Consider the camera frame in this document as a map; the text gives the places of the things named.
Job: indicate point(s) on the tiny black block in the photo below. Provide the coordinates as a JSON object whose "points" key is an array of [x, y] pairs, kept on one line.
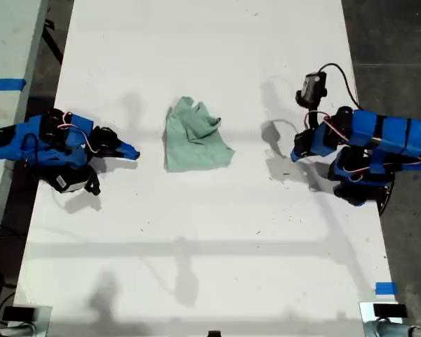
{"points": [[214, 333]]}

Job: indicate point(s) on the pale green T-shirt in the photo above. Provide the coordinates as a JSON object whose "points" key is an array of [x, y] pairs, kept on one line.
{"points": [[193, 147]]}

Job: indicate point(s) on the black camera box white label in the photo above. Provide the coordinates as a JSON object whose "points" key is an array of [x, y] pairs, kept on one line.
{"points": [[65, 183]]}

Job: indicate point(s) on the square blue tape patch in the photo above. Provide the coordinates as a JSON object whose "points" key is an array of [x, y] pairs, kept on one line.
{"points": [[386, 288]]}

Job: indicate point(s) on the black camera stalk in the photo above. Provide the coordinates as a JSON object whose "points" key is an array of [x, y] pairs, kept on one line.
{"points": [[314, 117]]}

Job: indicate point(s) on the grey black camera box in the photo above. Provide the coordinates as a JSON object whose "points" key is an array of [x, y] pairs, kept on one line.
{"points": [[312, 87]]}

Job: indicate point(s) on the black metal bar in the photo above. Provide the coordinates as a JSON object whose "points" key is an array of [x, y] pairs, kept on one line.
{"points": [[52, 42]]}

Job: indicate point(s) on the small black box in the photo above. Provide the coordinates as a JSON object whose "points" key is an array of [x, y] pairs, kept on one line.
{"points": [[19, 313], [389, 310]]}

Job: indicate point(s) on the long blue tape strip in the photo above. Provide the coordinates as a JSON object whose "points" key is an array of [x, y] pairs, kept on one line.
{"points": [[5, 84]]}

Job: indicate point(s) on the silver metal bracket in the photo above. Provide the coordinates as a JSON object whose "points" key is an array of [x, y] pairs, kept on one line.
{"points": [[43, 324], [366, 312]]}

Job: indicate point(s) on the pale side table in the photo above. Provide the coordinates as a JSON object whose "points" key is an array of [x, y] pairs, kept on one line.
{"points": [[7, 42]]}

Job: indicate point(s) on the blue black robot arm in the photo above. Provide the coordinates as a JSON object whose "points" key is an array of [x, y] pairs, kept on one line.
{"points": [[386, 137], [45, 144]]}

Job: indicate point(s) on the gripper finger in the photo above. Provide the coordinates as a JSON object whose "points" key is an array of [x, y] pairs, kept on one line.
{"points": [[297, 158], [294, 154], [123, 153], [124, 145]]}

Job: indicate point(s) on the grey metal pipe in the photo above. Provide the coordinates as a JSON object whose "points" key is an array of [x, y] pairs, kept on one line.
{"points": [[389, 330]]}

